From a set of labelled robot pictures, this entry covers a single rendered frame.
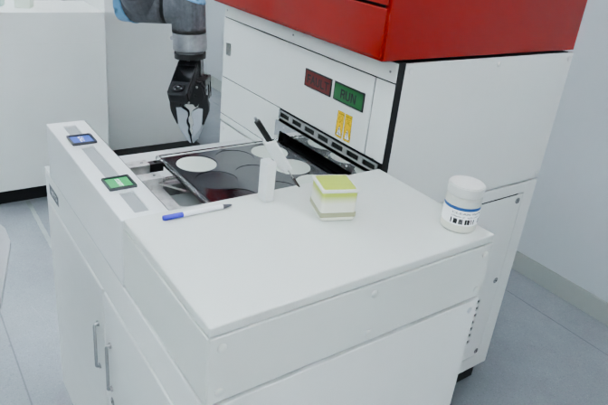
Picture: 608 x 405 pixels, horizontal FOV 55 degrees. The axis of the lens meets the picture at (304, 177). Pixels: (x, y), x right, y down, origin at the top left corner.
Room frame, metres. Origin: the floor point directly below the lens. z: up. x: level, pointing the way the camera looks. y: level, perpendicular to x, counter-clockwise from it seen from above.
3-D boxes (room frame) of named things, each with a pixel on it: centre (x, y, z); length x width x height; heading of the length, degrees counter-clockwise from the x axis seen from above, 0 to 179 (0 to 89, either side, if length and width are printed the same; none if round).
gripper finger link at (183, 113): (1.31, 0.29, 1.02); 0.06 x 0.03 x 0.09; 179
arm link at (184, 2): (1.31, 0.30, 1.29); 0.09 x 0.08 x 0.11; 90
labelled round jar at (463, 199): (1.05, -0.31, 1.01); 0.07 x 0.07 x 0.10
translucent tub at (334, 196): (1.04, -0.06, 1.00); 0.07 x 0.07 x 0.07; 18
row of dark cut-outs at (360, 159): (1.48, -0.04, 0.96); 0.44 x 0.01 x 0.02; 37
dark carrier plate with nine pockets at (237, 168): (1.34, 0.12, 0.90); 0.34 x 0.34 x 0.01; 37
